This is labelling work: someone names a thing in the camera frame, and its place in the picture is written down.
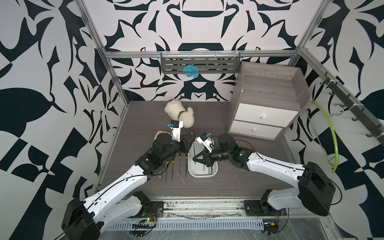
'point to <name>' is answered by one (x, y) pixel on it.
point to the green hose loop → (319, 143)
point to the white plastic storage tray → (198, 169)
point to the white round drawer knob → (264, 117)
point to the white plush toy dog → (175, 110)
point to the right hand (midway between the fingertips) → (194, 156)
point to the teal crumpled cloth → (191, 70)
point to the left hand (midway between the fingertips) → (193, 133)
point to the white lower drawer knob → (254, 130)
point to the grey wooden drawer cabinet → (271, 96)
